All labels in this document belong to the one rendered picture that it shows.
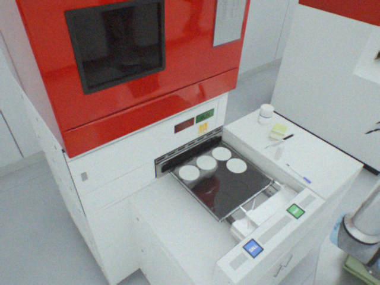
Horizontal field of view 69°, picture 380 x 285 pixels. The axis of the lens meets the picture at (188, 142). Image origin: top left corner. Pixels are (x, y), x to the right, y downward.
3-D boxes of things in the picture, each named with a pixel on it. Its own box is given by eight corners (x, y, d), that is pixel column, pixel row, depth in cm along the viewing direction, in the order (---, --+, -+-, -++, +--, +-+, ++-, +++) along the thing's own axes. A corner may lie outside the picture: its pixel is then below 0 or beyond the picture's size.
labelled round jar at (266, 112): (255, 120, 158) (258, 106, 152) (262, 116, 162) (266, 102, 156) (264, 126, 154) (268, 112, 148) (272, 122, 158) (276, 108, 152)
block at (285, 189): (279, 190, 131) (280, 186, 129) (283, 187, 133) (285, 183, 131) (293, 201, 127) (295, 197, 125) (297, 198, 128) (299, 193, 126)
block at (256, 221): (244, 217, 119) (245, 213, 117) (249, 213, 121) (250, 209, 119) (258, 230, 115) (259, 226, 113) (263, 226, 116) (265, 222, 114)
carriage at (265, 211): (228, 232, 117) (229, 228, 115) (281, 190, 135) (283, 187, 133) (242, 246, 112) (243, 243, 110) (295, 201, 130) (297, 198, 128)
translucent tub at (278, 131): (268, 139, 146) (271, 129, 142) (272, 131, 151) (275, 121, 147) (281, 144, 144) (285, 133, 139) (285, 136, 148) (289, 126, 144)
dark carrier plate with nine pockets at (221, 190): (171, 170, 136) (171, 170, 136) (221, 143, 153) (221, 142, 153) (219, 218, 117) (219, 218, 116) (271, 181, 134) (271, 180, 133)
